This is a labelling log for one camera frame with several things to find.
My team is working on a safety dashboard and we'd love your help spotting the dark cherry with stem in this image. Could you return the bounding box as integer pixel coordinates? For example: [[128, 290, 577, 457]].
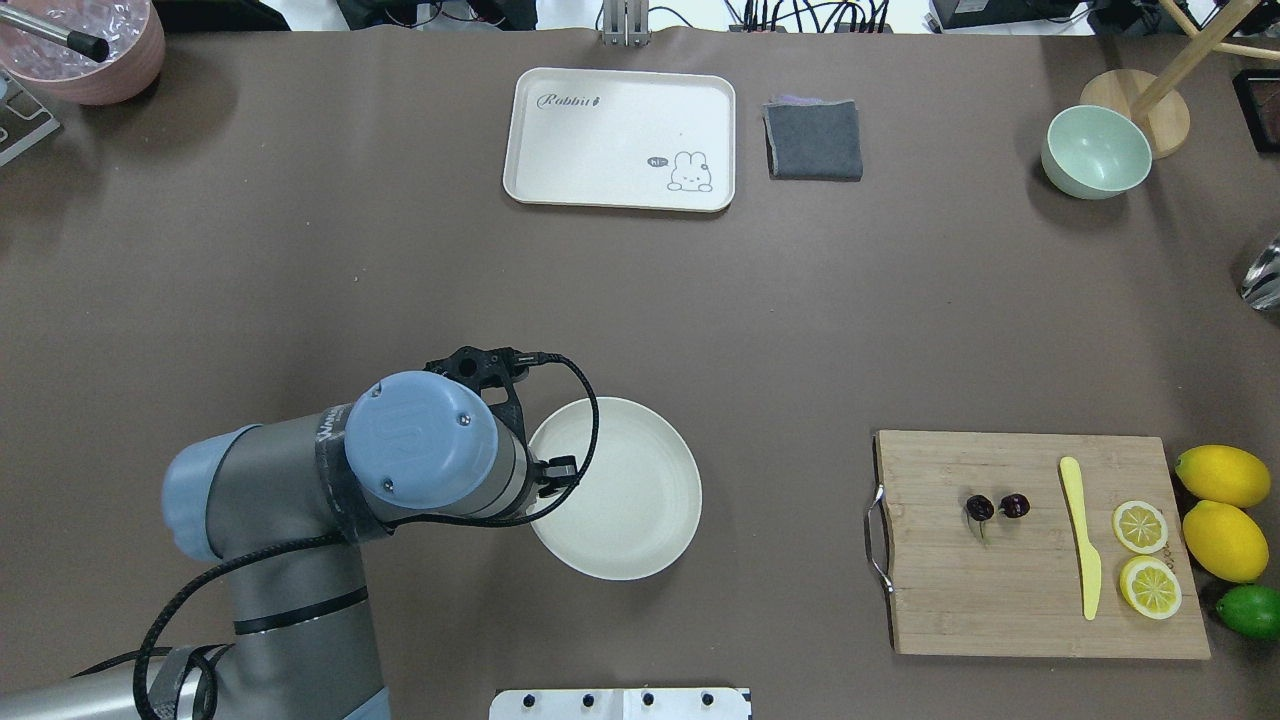
[[964, 495, 995, 544]]

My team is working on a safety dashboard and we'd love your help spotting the mint green bowl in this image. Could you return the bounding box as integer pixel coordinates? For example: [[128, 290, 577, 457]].
[[1039, 105, 1153, 200]]

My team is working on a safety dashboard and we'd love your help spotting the metal ice scoop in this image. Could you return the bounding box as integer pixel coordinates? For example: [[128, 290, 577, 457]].
[[1236, 234, 1279, 313]]

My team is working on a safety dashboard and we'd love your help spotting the lemon slice near lime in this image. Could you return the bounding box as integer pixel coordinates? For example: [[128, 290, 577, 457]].
[[1117, 555, 1183, 621]]

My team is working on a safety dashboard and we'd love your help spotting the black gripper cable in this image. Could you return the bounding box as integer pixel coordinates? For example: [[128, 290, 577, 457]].
[[72, 351, 602, 720]]

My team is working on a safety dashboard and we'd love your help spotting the wooden mug tree stand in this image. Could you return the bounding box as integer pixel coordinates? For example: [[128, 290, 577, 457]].
[[1079, 1, 1279, 159]]

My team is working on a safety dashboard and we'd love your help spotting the pink bowl with ice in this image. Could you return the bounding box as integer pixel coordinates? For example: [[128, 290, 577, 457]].
[[1, 1, 166, 106]]

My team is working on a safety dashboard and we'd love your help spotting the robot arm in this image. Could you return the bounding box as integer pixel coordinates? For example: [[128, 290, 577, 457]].
[[3, 347, 594, 719]]

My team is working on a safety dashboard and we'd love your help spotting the yellow plastic knife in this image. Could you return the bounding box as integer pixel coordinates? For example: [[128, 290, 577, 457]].
[[1059, 456, 1102, 621]]

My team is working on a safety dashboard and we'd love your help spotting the grey folded cloth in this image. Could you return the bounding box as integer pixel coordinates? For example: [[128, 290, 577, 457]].
[[762, 96, 864, 182]]

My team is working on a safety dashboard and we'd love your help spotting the yellow lemon near lime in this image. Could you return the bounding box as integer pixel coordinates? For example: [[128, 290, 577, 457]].
[[1181, 500, 1270, 584]]

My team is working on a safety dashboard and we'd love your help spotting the white rabbit tray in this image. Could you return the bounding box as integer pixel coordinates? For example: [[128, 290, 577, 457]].
[[503, 67, 736, 213]]

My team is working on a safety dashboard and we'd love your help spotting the lemon slice near lemons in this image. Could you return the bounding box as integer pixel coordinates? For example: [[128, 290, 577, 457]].
[[1111, 498, 1169, 555]]

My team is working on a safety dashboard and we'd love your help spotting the yellow lemon far end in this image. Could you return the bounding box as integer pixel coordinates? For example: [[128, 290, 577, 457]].
[[1174, 445, 1272, 509]]

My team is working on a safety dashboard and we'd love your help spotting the aluminium frame post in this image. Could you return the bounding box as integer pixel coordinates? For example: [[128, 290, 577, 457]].
[[599, 0, 652, 47]]

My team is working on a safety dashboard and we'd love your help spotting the wooden cutting board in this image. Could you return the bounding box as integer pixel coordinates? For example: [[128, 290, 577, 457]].
[[865, 429, 1211, 661]]

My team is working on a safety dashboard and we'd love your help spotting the green lime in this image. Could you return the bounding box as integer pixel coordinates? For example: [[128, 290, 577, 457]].
[[1215, 584, 1279, 641]]

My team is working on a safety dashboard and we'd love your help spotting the beige round plate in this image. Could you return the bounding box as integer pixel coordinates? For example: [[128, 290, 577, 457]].
[[530, 397, 703, 582]]

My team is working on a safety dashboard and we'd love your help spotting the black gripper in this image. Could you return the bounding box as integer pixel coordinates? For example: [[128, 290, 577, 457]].
[[424, 346, 581, 498]]

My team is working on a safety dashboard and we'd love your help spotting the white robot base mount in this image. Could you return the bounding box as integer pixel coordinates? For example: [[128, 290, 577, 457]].
[[488, 687, 753, 719]]

